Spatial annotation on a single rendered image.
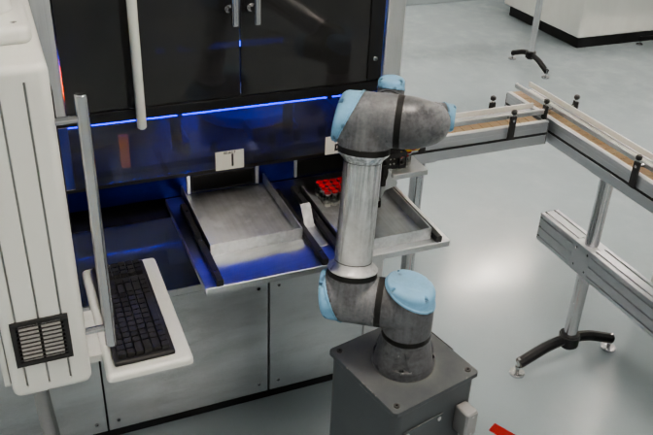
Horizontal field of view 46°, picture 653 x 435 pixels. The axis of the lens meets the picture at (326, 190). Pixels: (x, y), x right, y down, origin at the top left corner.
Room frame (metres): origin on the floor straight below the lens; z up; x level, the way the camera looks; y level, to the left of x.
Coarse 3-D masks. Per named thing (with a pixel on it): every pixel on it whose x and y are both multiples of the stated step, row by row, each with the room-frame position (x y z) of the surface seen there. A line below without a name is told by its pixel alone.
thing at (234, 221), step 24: (216, 192) 2.04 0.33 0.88; (240, 192) 2.05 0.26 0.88; (264, 192) 2.06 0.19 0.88; (192, 216) 1.88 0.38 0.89; (216, 216) 1.91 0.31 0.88; (240, 216) 1.91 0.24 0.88; (264, 216) 1.92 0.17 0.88; (288, 216) 1.91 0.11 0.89; (216, 240) 1.78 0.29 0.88; (240, 240) 1.74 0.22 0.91; (264, 240) 1.76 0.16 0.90; (288, 240) 1.79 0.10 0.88
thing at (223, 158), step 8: (216, 152) 1.98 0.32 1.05; (224, 152) 1.99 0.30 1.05; (232, 152) 2.00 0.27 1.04; (240, 152) 2.01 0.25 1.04; (216, 160) 1.98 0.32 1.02; (224, 160) 1.99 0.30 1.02; (240, 160) 2.01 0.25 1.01; (216, 168) 1.98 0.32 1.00; (224, 168) 1.99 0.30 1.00; (232, 168) 2.00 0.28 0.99
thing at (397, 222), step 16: (304, 192) 2.02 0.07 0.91; (384, 192) 2.09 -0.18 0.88; (320, 208) 1.98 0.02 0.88; (336, 208) 1.98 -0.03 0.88; (384, 208) 1.99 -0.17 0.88; (400, 208) 2.00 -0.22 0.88; (336, 224) 1.89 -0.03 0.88; (384, 224) 1.90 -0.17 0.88; (400, 224) 1.90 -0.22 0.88; (416, 224) 1.91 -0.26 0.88; (384, 240) 1.78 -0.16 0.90; (400, 240) 1.80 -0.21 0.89; (416, 240) 1.82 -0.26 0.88
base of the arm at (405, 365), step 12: (384, 336) 1.41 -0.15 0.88; (384, 348) 1.40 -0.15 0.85; (396, 348) 1.38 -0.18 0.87; (408, 348) 1.37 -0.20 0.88; (420, 348) 1.38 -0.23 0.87; (432, 348) 1.43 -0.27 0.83; (372, 360) 1.41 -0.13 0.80; (384, 360) 1.38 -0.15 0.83; (396, 360) 1.37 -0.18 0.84; (408, 360) 1.37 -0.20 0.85; (420, 360) 1.37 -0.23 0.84; (432, 360) 1.40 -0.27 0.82; (384, 372) 1.37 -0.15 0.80; (396, 372) 1.36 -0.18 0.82; (408, 372) 1.36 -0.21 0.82; (420, 372) 1.36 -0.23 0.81
